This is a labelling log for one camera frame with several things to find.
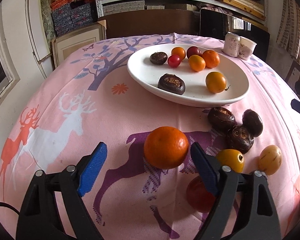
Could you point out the white paper cup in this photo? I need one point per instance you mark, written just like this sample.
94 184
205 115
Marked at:
246 48

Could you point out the small orange fruit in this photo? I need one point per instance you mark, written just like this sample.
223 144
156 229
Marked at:
197 63
179 51

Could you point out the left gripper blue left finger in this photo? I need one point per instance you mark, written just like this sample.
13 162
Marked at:
89 168

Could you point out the dark wooden chair right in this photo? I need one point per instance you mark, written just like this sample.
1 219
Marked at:
293 75

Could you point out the yellow-green round fruit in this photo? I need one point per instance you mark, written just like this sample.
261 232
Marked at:
232 158

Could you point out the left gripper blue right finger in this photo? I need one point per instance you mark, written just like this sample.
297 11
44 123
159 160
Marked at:
205 166

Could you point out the pale yellow round fruit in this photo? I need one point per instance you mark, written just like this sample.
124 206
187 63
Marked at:
270 159

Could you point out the white door panel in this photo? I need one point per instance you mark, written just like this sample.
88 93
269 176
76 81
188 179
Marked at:
40 49

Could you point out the patterned curtain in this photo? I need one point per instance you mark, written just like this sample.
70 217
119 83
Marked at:
288 36

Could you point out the white drink can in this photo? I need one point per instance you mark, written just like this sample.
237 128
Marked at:
231 44

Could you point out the white oval plate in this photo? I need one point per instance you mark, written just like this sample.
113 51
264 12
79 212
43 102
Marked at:
196 94

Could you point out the blue patterned storage boxes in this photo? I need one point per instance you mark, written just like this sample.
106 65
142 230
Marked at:
67 19

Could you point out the small orange fruit back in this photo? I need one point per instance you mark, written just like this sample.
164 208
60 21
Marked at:
179 51

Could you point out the yellow-orange round fruit front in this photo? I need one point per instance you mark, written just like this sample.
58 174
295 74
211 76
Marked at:
215 82

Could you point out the large orange tangerine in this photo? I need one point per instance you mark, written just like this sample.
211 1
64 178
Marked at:
165 147

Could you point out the dark wooden cabinet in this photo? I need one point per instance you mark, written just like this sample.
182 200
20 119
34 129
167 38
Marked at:
150 22

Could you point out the small dark water chestnut hidden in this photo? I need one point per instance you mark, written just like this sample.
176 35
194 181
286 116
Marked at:
221 119

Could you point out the red cherry tomato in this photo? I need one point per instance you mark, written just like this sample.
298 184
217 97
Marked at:
174 61

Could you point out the dark water chestnut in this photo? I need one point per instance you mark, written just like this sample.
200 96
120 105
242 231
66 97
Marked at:
171 83
239 138
252 121
158 58

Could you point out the dark red plum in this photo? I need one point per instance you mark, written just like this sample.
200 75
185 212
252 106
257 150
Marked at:
198 197

